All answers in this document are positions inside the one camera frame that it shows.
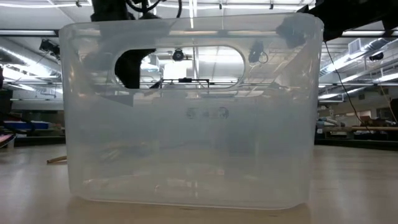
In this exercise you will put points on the clear plastic bin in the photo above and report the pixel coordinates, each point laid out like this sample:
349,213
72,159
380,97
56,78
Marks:
186,155

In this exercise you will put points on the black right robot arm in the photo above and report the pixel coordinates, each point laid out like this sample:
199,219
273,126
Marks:
348,15

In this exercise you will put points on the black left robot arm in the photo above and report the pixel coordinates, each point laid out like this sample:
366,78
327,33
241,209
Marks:
109,9

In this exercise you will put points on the white air vent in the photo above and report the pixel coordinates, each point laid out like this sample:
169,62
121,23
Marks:
354,46

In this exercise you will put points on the black ceiling equipment cluster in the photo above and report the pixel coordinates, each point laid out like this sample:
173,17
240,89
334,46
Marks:
49,48

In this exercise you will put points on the black ceiling speaker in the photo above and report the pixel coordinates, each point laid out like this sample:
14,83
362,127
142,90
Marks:
376,56

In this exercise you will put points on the wooden sticks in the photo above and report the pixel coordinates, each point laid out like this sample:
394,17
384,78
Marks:
56,159

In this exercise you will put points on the blue flat storage box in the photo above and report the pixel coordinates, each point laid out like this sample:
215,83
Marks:
26,125

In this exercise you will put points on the wooden workbench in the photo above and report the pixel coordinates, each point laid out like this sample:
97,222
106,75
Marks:
373,128

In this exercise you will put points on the pink-edged flat tray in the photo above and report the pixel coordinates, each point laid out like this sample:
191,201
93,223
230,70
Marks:
7,140

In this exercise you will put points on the black ceiling-mounted camera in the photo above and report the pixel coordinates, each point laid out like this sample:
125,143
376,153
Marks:
256,53

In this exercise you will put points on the silver ventilation duct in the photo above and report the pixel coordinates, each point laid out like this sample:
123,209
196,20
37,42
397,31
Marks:
382,45
18,53

